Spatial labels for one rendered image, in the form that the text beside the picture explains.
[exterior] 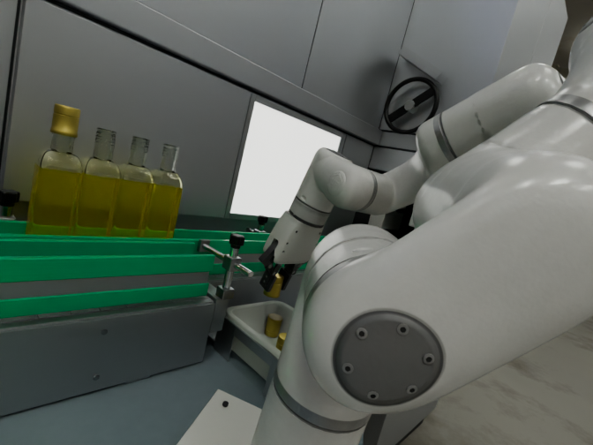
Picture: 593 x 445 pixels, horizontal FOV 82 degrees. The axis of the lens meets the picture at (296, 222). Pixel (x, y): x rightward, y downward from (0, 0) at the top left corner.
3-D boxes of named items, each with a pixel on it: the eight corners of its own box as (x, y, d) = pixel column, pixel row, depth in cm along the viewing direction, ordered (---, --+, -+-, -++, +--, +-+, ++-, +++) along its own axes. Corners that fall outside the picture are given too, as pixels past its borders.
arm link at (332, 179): (395, 183, 57) (361, 171, 51) (364, 236, 60) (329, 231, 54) (339, 149, 67) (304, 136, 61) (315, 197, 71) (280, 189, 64)
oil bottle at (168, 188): (155, 267, 74) (174, 169, 71) (166, 276, 70) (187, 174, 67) (128, 267, 70) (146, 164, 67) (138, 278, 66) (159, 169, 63)
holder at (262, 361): (257, 322, 89) (264, 295, 88) (341, 385, 71) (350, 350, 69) (198, 335, 76) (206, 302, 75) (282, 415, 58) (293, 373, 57)
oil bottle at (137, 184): (126, 267, 69) (145, 163, 66) (138, 278, 66) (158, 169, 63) (96, 268, 65) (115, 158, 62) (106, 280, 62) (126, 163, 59)
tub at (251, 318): (271, 331, 85) (280, 298, 84) (342, 383, 70) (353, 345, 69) (212, 345, 72) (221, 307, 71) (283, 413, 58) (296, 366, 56)
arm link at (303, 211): (318, 197, 72) (312, 208, 72) (288, 191, 65) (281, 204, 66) (342, 214, 67) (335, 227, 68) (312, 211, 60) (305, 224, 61)
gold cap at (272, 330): (285, 317, 81) (281, 334, 81) (272, 312, 82) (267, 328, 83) (279, 322, 78) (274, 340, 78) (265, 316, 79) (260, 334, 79)
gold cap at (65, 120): (63, 135, 51) (68, 106, 51) (44, 130, 52) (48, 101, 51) (82, 139, 55) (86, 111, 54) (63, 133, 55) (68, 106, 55)
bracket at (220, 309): (199, 308, 74) (206, 278, 73) (224, 329, 68) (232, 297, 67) (184, 311, 71) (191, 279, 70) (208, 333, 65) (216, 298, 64)
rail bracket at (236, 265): (201, 275, 74) (213, 220, 72) (249, 309, 63) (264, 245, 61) (189, 275, 72) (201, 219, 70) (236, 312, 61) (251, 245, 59)
